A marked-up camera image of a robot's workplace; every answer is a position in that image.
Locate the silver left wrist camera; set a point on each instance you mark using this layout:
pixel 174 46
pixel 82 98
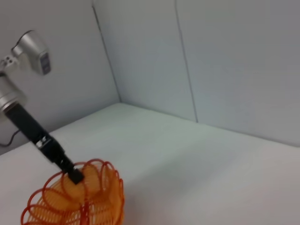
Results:
pixel 32 54

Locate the white plug connector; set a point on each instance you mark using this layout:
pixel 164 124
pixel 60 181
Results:
pixel 8 61

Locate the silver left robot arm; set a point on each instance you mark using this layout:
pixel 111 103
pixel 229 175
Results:
pixel 10 96

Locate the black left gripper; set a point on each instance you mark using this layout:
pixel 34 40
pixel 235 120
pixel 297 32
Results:
pixel 35 131

